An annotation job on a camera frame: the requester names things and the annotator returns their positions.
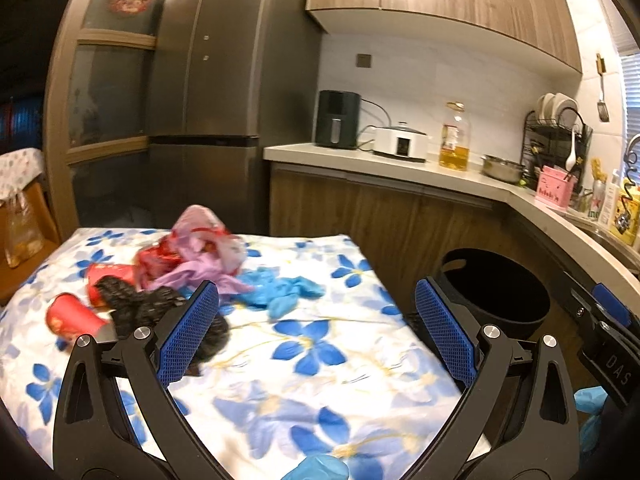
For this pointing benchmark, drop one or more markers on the dark wall socket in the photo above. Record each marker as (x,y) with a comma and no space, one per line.
(364,60)

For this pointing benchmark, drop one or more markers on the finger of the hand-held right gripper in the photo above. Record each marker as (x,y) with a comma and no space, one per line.
(611,304)

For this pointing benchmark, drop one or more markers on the grey refrigerator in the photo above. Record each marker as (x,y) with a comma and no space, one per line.
(225,85)

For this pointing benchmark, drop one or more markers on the clear plastic bag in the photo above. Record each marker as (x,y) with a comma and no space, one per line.
(22,235)

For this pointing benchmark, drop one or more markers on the person's left hand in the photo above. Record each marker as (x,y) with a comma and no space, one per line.
(315,470)

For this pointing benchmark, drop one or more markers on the black round bin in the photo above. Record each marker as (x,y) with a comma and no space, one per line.
(500,321)

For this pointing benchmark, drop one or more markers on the wooden wall cabinet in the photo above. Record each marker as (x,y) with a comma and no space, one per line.
(450,0)

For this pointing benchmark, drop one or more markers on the drink can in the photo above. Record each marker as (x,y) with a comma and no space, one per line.
(595,200)

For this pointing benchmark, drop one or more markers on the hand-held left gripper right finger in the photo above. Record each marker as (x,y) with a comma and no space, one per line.
(445,330)

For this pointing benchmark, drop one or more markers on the black dish rack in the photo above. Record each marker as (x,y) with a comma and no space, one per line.
(537,140)

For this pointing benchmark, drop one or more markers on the steel bowl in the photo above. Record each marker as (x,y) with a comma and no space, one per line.
(502,169)

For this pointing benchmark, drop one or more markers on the pink utensil holder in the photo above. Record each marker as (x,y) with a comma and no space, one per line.
(555,187)

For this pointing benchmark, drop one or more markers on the steel sink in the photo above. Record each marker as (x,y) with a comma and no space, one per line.
(612,242)

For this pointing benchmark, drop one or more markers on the wooden base cabinet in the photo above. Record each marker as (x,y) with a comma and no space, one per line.
(380,210)

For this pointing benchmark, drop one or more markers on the wooden chair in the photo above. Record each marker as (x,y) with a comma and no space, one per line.
(42,220)

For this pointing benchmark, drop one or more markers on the black plastic bag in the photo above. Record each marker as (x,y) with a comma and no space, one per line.
(135,306)

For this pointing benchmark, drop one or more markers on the red paper cup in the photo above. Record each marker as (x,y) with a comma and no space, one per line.
(107,274)
(70,317)

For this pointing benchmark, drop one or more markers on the yellow artificial flowers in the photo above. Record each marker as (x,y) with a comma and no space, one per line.
(598,169)

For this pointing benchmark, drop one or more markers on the yellow detergent bottle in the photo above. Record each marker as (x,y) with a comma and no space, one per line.
(625,215)

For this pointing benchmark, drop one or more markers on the wooden glass door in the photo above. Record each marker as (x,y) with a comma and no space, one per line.
(105,90)

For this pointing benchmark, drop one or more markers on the white plates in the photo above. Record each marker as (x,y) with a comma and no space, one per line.
(555,105)

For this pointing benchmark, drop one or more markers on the blue disposable glove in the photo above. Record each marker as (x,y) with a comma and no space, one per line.
(290,291)

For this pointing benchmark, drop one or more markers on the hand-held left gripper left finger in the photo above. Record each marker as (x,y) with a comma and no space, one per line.
(187,335)

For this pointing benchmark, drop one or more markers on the white ladle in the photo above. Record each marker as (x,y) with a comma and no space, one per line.
(571,157)

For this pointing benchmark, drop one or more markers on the small glass cup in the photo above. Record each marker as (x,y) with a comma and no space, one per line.
(581,201)

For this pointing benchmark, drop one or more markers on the steel faucet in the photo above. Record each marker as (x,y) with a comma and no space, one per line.
(634,147)

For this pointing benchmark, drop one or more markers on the person's right hand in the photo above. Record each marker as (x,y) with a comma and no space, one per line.
(590,402)

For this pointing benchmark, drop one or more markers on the white electric cooker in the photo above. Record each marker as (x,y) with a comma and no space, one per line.
(400,142)

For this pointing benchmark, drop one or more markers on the cooking oil bottle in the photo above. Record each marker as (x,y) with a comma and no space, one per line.
(454,145)

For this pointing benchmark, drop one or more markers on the white plastic bottle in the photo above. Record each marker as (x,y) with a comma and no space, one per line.
(609,200)

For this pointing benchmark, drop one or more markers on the hanging metal spatula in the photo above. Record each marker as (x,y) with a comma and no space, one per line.
(602,110)

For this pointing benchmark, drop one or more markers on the window blinds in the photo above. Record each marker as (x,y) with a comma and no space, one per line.
(631,90)

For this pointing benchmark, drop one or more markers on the black air fryer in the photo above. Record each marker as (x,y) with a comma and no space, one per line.
(336,120)

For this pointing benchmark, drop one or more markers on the purple plastic bag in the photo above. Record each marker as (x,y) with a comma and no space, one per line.
(192,272)

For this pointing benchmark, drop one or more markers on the blue floral cloth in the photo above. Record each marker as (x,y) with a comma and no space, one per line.
(310,400)

